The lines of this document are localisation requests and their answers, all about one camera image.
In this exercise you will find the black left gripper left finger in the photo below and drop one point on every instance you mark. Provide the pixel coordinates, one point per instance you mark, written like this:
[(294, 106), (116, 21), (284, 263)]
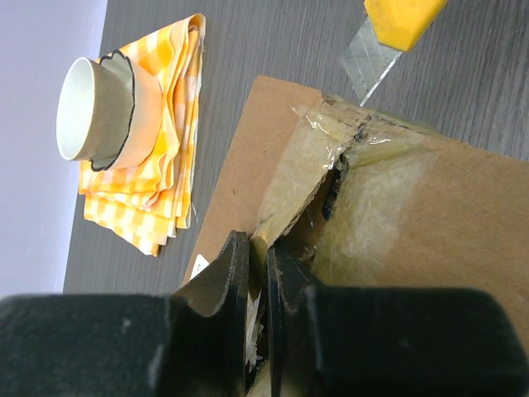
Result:
[(190, 343)]

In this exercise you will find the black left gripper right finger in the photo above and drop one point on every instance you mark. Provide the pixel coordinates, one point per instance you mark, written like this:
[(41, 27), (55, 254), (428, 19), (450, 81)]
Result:
[(363, 341)]

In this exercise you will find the brown cardboard express box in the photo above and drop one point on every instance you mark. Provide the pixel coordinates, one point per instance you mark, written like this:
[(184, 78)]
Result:
[(363, 199)]

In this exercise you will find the yellow utility knife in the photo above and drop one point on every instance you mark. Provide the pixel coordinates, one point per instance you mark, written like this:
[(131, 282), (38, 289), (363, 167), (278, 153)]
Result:
[(390, 29)]

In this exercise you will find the orange checkered cloth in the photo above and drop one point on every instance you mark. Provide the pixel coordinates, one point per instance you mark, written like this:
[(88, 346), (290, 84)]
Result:
[(147, 204)]

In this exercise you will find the scalloped white saucer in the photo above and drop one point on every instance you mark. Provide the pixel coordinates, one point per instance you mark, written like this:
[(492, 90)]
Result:
[(137, 137)]

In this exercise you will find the white ceramic bowl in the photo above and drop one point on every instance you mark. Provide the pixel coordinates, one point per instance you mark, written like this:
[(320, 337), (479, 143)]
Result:
[(94, 110)]

